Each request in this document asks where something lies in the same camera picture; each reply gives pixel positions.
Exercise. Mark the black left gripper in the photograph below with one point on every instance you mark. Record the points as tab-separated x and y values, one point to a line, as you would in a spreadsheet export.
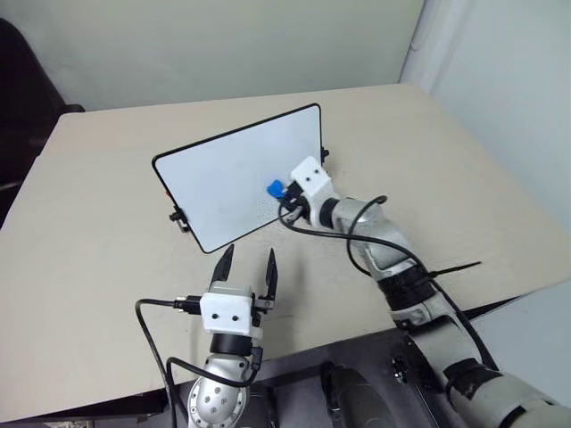
232	288

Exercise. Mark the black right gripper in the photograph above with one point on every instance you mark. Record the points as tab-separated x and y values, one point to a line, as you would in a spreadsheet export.
296	200

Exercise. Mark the blue eraser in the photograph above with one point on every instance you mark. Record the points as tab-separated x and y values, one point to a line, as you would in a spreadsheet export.
275	187

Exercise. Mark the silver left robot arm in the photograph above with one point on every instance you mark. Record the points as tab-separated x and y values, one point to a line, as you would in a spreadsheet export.
220	388

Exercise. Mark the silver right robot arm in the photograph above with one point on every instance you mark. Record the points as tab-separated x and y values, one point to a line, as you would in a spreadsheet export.
401	272

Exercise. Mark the black whiteboard stand clamp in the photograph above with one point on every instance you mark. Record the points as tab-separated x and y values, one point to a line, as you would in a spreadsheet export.
179	218
324	154

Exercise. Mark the black-framed whiteboard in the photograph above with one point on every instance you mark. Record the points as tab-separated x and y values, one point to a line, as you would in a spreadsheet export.
227	183

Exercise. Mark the dark grey base panel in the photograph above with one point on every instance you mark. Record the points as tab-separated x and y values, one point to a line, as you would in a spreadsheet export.
303	374

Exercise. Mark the black zip tie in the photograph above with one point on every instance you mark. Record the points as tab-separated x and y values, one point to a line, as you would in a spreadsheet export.
457	269

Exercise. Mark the black chair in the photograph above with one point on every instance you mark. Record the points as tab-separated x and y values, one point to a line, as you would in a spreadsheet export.
27	116

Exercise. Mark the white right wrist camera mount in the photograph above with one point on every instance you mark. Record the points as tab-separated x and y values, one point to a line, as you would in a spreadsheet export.
312	178

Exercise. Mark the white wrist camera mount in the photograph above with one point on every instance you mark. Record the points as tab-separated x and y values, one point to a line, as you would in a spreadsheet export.
225	314
312	178

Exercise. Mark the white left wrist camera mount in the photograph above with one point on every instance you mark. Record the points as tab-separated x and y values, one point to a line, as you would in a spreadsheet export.
225	314

